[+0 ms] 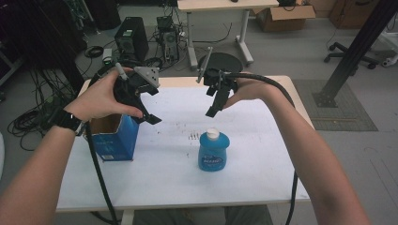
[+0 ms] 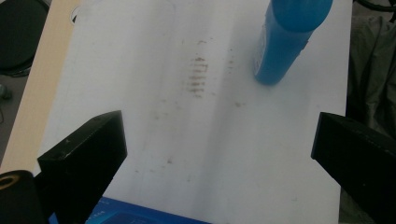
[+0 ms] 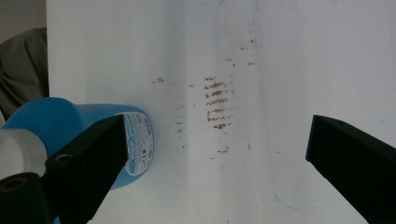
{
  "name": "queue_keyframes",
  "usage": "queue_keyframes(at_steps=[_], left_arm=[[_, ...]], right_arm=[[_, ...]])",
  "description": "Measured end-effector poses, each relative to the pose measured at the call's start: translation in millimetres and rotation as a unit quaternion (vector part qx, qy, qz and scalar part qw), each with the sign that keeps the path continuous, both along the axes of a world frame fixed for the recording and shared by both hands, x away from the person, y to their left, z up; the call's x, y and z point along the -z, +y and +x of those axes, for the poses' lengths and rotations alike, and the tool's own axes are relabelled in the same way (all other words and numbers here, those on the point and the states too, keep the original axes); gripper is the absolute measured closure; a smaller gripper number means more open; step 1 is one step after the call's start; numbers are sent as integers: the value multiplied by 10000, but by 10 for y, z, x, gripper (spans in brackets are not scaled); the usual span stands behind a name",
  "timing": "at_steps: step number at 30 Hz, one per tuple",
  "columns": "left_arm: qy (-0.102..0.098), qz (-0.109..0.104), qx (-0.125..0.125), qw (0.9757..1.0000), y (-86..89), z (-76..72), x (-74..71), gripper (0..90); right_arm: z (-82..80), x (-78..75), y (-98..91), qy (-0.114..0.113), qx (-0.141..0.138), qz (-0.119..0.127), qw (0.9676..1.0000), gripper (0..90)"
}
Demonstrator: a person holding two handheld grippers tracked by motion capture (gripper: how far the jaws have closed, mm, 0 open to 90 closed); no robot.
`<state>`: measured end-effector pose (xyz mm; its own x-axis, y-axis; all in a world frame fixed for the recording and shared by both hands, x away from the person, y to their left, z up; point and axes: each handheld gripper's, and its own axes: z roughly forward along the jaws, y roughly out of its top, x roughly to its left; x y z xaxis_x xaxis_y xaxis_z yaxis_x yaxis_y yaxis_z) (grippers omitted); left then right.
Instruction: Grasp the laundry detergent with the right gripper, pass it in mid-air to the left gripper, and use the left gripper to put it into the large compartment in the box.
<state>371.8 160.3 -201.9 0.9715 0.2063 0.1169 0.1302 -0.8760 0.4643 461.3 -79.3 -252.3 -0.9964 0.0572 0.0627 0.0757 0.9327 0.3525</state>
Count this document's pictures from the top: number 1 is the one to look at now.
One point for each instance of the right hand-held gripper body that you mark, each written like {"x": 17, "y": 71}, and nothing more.
{"x": 216, "y": 79}

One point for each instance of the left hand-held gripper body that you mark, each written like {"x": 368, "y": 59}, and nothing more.
{"x": 136, "y": 82}

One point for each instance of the blue cardboard box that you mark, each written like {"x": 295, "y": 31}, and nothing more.
{"x": 114, "y": 137}

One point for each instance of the blue bottle with white cap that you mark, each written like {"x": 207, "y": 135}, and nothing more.
{"x": 213, "y": 151}

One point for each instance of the person's right hand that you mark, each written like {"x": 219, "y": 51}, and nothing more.
{"x": 250, "y": 90}

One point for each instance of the person's left hand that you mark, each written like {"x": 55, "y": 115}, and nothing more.
{"x": 103, "y": 95}

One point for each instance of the black computer tower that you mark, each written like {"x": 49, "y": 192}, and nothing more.
{"x": 132, "y": 39}

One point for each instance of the open computer case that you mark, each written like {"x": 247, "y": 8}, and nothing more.
{"x": 169, "y": 39}

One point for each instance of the white desk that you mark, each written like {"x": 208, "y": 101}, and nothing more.
{"x": 225, "y": 18}

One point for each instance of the black wristwatch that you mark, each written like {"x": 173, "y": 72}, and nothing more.
{"x": 67, "y": 120}

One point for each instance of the grey floor mat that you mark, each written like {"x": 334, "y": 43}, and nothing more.
{"x": 336, "y": 104}

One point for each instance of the black office chair base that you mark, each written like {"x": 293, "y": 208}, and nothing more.
{"x": 350, "y": 56}

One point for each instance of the black metal stand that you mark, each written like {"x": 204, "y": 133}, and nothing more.
{"x": 353, "y": 53}

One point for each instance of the large brown cardboard box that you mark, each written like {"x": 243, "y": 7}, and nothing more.
{"x": 355, "y": 12}

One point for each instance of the round black base plate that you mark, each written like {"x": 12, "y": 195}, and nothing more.
{"x": 223, "y": 62}

